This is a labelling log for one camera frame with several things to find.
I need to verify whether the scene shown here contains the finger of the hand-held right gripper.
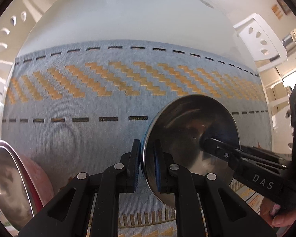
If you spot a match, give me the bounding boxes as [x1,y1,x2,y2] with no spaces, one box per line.
[199,137,287,171]
[240,146,291,164]

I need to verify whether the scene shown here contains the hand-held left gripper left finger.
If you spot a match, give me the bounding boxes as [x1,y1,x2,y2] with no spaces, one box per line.
[17,139,141,237]

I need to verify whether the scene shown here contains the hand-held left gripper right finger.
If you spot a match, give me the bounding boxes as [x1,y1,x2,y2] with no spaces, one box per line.
[153,139,278,237]

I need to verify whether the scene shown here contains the person's right hand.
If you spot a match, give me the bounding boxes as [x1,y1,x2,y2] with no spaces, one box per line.
[260,197,296,228]

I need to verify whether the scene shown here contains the blue-grey patterned table mat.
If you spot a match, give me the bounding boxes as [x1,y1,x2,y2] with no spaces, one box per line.
[1,39,273,237]

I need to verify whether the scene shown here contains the white chair with holes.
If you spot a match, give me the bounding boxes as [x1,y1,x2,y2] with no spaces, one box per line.
[0,5,47,65]
[233,13,288,67]

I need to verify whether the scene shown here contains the pink steel bowl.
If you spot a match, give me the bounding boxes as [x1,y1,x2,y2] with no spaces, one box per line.
[0,140,54,230]

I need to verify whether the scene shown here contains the framed wall picture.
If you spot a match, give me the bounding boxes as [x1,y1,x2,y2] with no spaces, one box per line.
[277,0,290,16]

